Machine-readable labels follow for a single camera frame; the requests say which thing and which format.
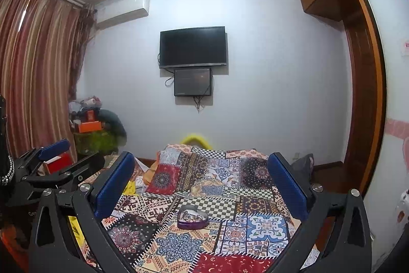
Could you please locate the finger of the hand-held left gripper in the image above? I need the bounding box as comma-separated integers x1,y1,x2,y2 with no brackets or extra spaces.
13,152,107,201
14,139,71,179

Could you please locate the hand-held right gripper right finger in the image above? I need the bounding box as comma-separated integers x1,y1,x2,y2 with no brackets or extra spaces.
268,151,373,273

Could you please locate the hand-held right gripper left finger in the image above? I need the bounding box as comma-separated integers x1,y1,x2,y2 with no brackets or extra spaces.
28,151,136,273

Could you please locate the purple heart-shaped box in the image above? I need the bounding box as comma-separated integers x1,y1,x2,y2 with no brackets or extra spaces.
177,205,210,231

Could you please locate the red box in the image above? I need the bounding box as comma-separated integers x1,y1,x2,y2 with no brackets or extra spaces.
45,153,73,176

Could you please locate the green cloth covered table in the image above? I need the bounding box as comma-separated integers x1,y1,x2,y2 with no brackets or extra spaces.
73,130,121,156

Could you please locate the dark bag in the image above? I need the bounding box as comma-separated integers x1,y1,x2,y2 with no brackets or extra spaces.
292,153,315,179

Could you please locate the flat orange box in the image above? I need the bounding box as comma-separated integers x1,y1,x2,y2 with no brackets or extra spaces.
77,121,103,133

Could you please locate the yellow printed bag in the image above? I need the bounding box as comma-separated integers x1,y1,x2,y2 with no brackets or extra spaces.
68,215,81,242

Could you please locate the patchwork printed blanket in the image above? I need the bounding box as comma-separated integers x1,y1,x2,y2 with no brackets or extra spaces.
77,143,320,273

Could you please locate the striped red curtain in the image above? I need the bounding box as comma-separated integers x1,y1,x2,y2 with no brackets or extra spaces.
0,0,95,171

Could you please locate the yellow round object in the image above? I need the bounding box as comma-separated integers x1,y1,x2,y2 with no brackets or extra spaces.
180,132,212,149

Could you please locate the orange cloth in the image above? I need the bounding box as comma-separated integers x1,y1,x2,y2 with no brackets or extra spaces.
0,224,32,264

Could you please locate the white air conditioner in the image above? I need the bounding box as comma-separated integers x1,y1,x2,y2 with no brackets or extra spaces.
94,0,150,30

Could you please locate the braided gripper cable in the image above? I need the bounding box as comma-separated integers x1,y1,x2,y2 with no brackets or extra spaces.
0,155,15,187

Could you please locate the pink wall decal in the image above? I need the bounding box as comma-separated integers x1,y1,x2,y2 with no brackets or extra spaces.
385,118,409,173

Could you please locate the small black wall monitor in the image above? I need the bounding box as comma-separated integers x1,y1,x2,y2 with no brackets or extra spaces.
174,68,213,97

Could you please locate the black wall television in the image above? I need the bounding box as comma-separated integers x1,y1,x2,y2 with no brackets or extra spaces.
160,26,228,69

